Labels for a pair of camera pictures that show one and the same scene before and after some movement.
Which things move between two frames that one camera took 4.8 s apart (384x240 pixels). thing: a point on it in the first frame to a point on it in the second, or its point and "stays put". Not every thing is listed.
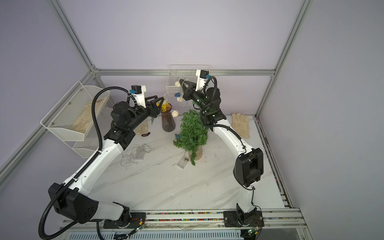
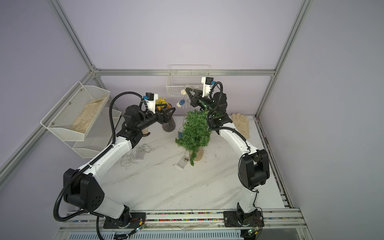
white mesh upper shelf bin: x=73 y=116 stays put
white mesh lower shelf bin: x=86 y=148 stays put
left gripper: x=152 y=109 to x=165 y=119
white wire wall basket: x=186 y=72 stays put
